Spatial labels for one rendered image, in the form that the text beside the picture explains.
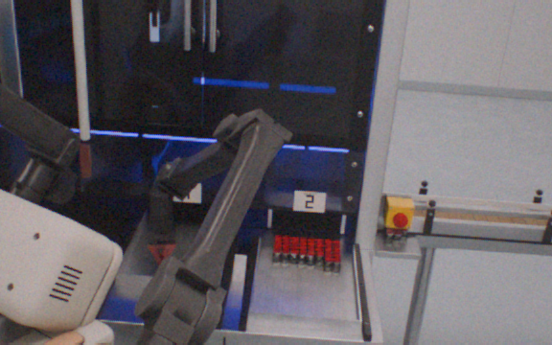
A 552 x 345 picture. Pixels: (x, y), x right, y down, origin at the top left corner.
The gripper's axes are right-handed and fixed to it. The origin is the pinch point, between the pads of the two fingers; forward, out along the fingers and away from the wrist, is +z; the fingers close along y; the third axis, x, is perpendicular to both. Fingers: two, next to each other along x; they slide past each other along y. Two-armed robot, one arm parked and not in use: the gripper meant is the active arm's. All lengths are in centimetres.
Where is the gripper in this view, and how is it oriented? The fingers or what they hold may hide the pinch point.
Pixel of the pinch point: (161, 259)
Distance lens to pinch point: 166.7
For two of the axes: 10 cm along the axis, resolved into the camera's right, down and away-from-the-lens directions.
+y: -2.1, -4.4, 8.7
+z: -0.8, 9.0, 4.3
